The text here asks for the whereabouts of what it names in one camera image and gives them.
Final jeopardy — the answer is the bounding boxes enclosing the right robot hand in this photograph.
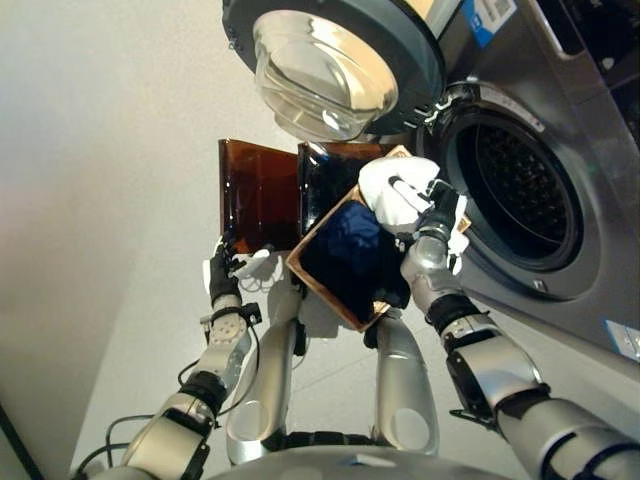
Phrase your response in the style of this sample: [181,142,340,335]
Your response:
[387,173,469,237]

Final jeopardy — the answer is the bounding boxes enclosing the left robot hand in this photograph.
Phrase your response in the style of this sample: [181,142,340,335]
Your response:
[202,238,274,307]

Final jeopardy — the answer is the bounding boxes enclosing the white garment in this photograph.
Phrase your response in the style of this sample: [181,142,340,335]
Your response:
[358,155,470,276]

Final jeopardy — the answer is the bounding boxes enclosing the grey front-load washing machine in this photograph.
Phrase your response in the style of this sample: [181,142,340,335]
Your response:
[414,0,640,366]

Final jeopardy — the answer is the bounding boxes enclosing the woven wicker laundry basket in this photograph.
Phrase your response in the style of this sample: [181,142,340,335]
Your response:
[284,144,474,335]

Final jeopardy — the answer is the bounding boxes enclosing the blue garment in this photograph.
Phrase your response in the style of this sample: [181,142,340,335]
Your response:
[327,199,397,267]

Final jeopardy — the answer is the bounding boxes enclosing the dark clear plastic box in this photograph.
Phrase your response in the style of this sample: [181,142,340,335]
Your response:
[297,142,401,237]

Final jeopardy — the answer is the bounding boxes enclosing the black garment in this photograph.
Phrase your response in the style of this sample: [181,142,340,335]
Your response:
[302,234,412,327]

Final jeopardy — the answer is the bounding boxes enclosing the blue energy label sticker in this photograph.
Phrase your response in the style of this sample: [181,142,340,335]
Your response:
[458,0,520,50]

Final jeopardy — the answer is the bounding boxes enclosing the small blue white sticker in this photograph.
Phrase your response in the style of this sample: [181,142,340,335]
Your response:
[603,318,640,365]

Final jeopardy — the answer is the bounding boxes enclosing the grey robot torso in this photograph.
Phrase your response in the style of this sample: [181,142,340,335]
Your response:
[209,429,506,480]

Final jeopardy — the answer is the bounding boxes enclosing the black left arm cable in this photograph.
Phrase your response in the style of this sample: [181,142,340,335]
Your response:
[74,319,262,472]

